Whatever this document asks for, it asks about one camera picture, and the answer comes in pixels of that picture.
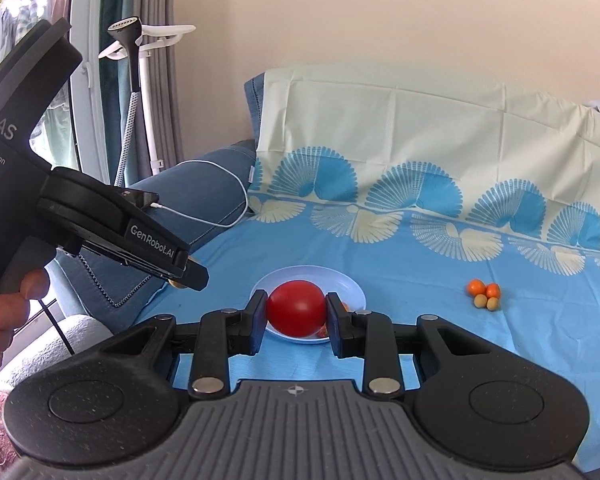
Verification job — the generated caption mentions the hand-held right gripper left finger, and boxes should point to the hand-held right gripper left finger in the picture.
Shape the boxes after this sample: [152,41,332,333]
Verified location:
[100,290,270,401]

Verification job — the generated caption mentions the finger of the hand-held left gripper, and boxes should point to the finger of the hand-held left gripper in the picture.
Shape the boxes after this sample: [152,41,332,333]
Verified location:
[167,259,210,292]

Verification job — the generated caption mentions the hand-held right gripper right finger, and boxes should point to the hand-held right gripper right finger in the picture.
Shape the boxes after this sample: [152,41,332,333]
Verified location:
[325,292,518,396]

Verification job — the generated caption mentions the light blue plate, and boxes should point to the light blue plate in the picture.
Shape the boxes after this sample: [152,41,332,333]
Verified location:
[250,266,367,344]

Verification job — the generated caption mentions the person's left hand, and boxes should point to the person's left hand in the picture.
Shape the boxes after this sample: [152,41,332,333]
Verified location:
[0,269,51,388]

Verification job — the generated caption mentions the hanging clothes outside window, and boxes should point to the hanging clothes outside window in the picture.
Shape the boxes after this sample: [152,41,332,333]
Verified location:
[0,0,73,36]

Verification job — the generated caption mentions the blue fan-print sheet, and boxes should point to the blue fan-print sheet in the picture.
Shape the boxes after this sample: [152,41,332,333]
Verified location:
[130,62,600,476]

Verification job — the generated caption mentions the black garment steamer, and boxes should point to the black garment steamer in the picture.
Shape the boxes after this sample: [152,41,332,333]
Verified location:
[106,16,145,188]

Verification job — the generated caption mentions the white fluffy blanket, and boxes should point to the white fluffy blanket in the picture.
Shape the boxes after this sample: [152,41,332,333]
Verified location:
[0,315,116,396]

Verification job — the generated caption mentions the garment steamer on stand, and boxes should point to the garment steamer on stand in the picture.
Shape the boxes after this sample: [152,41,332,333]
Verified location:
[97,24,197,177]

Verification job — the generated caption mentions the white window frame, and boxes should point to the white window frame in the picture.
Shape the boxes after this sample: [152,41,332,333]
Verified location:
[67,0,106,181]

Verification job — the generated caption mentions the white charging cable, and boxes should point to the white charging cable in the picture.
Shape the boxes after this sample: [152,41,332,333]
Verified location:
[149,160,255,228]

